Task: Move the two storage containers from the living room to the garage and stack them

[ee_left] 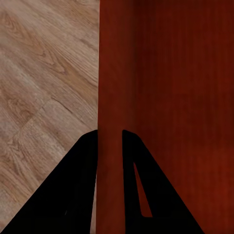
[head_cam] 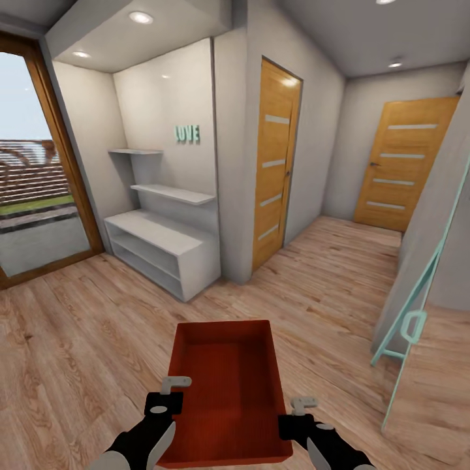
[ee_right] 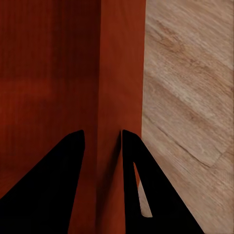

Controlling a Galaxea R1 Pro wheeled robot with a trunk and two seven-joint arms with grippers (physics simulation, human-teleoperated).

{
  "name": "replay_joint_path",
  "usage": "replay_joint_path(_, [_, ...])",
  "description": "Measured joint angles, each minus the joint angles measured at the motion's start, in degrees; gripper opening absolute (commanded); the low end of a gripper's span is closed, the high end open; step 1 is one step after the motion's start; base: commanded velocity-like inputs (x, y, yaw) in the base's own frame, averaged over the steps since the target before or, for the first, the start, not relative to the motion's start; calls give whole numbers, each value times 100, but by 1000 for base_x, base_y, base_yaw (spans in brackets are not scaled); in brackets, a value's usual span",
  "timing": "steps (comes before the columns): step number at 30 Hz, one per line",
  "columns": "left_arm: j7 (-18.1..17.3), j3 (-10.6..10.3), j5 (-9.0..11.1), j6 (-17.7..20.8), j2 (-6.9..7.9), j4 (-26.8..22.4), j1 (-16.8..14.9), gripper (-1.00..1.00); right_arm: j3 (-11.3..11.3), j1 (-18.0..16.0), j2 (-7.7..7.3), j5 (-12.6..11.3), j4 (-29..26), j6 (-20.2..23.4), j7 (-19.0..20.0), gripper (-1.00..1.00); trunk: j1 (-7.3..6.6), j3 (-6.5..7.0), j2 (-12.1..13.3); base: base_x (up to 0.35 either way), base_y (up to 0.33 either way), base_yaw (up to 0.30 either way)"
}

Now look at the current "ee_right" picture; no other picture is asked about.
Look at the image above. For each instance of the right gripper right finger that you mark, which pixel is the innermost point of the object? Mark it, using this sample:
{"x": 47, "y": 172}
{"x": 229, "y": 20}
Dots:
{"x": 170, "y": 214}

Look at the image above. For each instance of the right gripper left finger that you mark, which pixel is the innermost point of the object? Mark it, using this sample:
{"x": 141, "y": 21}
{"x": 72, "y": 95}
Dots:
{"x": 42, "y": 201}

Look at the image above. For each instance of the storage box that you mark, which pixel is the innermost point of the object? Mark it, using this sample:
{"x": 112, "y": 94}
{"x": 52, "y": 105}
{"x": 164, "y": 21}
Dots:
{"x": 65, "y": 66}

